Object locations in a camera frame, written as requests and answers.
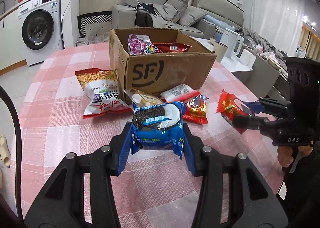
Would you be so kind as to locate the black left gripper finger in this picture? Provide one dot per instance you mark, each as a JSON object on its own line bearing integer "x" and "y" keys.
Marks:
{"x": 263, "y": 124}

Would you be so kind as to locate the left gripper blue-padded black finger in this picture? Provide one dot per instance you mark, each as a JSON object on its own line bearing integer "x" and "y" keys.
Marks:
{"x": 79, "y": 191}
{"x": 252, "y": 203}

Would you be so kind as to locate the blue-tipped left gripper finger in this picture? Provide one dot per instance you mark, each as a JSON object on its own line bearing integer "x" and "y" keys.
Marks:
{"x": 276, "y": 108}

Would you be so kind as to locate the red gold Oreo pack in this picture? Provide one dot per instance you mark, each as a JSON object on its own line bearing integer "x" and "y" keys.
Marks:
{"x": 230, "y": 106}

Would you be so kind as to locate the blue Oreo cookie pack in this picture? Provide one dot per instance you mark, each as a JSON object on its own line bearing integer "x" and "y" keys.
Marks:
{"x": 158, "y": 127}

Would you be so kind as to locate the purple grape candy bag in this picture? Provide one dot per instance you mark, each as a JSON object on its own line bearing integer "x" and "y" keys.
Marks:
{"x": 141, "y": 45}

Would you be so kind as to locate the red triangular chip bag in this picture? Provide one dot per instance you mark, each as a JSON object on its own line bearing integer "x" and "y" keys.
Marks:
{"x": 172, "y": 47}

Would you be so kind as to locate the person's right hand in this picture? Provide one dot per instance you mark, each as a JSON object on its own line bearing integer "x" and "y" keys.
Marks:
{"x": 285, "y": 154}

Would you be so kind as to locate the red gold snack pack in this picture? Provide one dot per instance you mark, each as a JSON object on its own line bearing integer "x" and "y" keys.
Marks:
{"x": 196, "y": 110}

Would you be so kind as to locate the red white small snack pack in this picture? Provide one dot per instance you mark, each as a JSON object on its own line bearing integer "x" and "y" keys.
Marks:
{"x": 179, "y": 93}

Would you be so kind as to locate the pink plaid tablecloth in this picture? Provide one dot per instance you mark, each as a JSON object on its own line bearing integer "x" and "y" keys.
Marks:
{"x": 155, "y": 189}

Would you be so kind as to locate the beige cup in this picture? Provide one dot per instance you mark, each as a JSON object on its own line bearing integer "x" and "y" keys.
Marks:
{"x": 219, "y": 49}

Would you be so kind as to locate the white electric kettle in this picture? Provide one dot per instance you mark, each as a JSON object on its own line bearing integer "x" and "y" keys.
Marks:
{"x": 233, "y": 41}

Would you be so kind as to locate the SF cardboard box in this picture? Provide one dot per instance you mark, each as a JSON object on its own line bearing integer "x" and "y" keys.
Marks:
{"x": 156, "y": 73}

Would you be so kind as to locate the clear cracker sandwich pack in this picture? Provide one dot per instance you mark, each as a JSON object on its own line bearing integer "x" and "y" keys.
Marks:
{"x": 140, "y": 98}

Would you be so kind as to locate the white red noodle snack bag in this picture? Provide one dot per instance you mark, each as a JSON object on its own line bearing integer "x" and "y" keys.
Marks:
{"x": 103, "y": 90}

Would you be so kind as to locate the grey cushion right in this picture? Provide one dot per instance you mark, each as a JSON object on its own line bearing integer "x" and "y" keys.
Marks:
{"x": 191, "y": 16}

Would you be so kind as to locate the grey cushion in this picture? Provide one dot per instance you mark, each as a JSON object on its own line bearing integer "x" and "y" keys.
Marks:
{"x": 191, "y": 16}
{"x": 180, "y": 6}

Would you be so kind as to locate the grey cushion left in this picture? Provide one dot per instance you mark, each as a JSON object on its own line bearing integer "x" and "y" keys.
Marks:
{"x": 180, "y": 6}

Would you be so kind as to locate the grey sofa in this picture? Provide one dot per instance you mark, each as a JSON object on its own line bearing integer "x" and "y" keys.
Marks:
{"x": 156, "y": 14}

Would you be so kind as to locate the black patterned chair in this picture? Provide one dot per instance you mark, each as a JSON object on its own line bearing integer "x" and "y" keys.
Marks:
{"x": 94, "y": 24}

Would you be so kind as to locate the white washing machine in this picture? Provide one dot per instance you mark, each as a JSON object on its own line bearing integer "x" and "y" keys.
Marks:
{"x": 41, "y": 29}

